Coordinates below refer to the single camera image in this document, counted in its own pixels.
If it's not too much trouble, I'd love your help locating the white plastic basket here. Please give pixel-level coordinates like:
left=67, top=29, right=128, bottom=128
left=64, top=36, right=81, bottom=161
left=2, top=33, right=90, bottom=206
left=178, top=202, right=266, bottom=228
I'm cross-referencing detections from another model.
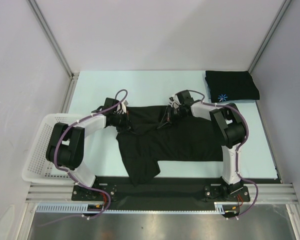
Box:
left=21, top=113, right=83, bottom=185

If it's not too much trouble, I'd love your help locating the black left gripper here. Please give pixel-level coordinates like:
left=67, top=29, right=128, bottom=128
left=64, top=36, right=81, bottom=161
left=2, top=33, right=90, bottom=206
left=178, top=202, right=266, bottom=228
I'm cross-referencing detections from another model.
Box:
left=111, top=110, right=136, bottom=134

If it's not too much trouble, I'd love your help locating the aluminium frame rail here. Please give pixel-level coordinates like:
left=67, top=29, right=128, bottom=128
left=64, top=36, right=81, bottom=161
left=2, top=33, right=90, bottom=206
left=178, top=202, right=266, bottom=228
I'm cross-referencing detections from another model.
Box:
left=26, top=183, right=298, bottom=204

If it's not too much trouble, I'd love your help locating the vertical aluminium post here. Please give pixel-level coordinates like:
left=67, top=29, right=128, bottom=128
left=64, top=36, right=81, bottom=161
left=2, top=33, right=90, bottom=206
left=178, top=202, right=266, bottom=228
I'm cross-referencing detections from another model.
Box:
left=247, top=0, right=293, bottom=74
left=27, top=0, right=75, bottom=78

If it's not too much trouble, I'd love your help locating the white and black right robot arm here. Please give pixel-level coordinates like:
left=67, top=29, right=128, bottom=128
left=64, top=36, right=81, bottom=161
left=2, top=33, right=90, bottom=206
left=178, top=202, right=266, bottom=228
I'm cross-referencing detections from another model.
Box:
left=166, top=90, right=249, bottom=201

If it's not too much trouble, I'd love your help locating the white slotted cable duct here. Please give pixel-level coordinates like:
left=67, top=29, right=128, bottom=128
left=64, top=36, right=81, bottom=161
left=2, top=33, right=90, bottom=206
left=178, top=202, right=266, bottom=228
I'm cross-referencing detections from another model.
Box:
left=36, top=202, right=239, bottom=214

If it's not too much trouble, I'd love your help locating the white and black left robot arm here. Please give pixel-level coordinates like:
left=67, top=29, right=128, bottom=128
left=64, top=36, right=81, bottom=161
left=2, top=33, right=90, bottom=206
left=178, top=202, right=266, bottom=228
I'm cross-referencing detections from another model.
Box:
left=45, top=97, right=128, bottom=200

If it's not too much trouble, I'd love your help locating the folded black t shirt with logo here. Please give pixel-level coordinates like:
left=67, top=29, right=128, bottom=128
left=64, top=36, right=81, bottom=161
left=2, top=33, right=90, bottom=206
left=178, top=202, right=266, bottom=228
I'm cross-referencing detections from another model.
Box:
left=205, top=70, right=260, bottom=103

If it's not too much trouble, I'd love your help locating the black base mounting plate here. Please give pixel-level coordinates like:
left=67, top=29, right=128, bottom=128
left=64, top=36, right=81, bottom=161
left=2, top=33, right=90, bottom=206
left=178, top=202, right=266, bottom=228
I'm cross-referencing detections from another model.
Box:
left=71, top=176, right=251, bottom=211

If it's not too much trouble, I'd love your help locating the right vertical aluminium post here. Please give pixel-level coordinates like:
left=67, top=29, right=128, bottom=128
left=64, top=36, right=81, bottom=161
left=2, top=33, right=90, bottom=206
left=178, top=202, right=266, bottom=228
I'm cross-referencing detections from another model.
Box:
left=247, top=0, right=293, bottom=74

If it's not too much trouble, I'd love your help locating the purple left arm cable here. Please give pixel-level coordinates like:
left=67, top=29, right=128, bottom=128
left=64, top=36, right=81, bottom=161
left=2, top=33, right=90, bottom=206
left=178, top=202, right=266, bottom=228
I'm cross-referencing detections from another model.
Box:
left=38, top=89, right=129, bottom=223

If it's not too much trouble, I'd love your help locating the left vertical aluminium post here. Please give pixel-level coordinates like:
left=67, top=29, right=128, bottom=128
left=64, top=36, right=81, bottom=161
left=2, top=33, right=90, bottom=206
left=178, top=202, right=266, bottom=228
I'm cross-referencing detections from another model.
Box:
left=27, top=0, right=75, bottom=78

